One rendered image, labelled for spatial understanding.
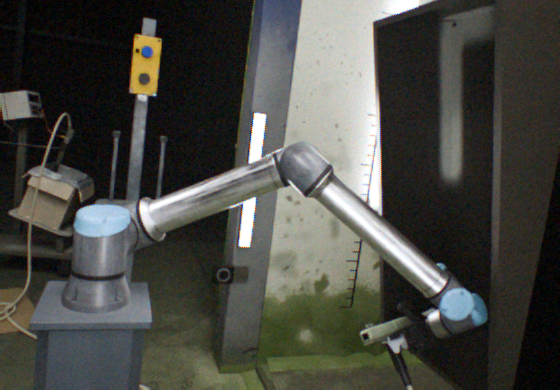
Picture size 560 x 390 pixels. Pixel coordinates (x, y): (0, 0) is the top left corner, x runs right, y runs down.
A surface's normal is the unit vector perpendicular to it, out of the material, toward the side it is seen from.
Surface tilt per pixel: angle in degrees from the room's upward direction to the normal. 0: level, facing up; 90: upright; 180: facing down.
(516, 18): 90
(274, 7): 90
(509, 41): 90
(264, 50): 90
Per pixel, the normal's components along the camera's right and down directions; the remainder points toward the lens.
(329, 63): 0.31, 0.14
